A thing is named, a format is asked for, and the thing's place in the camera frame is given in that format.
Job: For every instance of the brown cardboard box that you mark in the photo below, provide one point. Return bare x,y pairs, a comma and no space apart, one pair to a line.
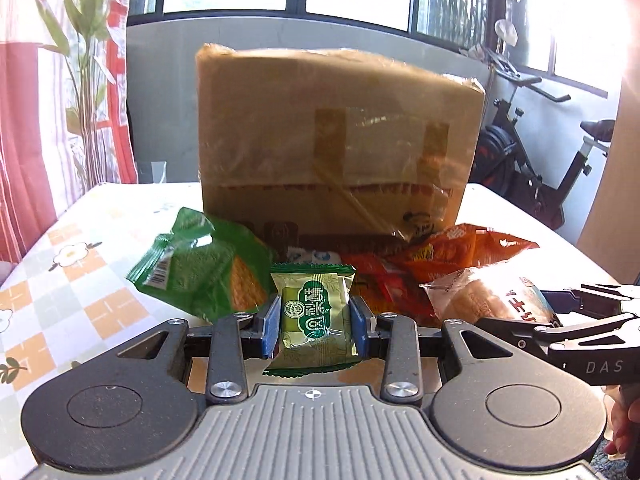
333,142

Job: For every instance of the small green pastry packet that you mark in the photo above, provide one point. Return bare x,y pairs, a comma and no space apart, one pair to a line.
315,331

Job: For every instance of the checkered floral tablecloth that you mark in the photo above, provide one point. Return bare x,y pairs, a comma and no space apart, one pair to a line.
68,299

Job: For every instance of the printed backdrop curtain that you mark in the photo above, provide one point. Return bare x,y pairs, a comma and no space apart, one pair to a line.
64,125

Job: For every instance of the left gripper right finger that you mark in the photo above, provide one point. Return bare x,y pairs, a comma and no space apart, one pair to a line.
392,338

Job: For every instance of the clear bread bag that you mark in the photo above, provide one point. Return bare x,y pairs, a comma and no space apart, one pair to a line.
493,291

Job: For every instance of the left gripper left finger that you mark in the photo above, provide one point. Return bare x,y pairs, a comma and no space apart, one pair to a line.
235,338

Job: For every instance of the orange tortilla chips bag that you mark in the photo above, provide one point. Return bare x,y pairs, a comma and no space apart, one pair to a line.
389,277

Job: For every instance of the black exercise bike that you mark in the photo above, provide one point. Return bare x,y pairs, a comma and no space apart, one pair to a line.
521,159

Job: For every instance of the person right hand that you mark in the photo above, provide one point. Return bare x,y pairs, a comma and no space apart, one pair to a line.
621,416

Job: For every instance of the green cracker snack bag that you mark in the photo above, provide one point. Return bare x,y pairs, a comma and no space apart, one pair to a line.
207,267

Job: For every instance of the white blue candy packet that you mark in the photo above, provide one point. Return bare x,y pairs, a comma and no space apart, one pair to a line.
311,256

